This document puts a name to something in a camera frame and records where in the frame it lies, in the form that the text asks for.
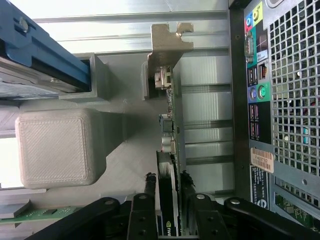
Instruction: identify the green RAM stick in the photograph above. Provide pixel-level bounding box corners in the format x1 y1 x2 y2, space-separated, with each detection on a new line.
0 205 85 224

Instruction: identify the black case label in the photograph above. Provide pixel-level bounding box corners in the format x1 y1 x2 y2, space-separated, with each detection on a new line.
250 166 270 211

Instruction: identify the beige barcode sticker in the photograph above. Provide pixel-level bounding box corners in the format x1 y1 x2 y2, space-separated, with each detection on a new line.
249 146 275 174

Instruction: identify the grey open PC case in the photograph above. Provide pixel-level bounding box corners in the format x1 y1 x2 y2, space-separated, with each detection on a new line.
227 0 320 240

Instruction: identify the blue and grey rail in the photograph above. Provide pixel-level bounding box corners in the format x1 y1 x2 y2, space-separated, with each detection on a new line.
0 0 91 101

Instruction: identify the grey printed parts rack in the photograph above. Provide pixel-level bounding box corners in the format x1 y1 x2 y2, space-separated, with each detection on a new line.
0 53 182 240

